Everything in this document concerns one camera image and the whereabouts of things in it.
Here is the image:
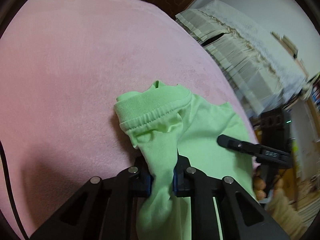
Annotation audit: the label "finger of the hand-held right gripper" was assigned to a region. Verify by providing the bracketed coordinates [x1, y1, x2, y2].
[216, 134, 263, 157]

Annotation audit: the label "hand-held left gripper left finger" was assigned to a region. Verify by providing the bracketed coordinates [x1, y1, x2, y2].
[30, 157, 153, 240]

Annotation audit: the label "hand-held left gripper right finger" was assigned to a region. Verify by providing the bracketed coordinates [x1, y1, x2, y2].
[172, 154, 290, 240]

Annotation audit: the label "green t-shirt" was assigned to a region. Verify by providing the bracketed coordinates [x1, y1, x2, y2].
[114, 80, 258, 240]

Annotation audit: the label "person's right forearm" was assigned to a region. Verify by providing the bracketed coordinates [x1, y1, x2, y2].
[266, 189, 309, 233]

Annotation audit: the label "person's right hand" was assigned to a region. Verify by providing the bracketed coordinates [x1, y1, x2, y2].
[252, 166, 268, 201]

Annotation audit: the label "books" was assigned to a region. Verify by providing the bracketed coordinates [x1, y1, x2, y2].
[272, 31, 300, 61]

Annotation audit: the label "lace covered furniture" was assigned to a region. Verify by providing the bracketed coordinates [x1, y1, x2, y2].
[175, 0, 311, 117]

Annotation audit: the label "pink bed blanket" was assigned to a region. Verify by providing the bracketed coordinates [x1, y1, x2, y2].
[0, 0, 260, 240]

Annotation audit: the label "black cable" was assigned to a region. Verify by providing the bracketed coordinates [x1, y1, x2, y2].
[0, 140, 28, 240]

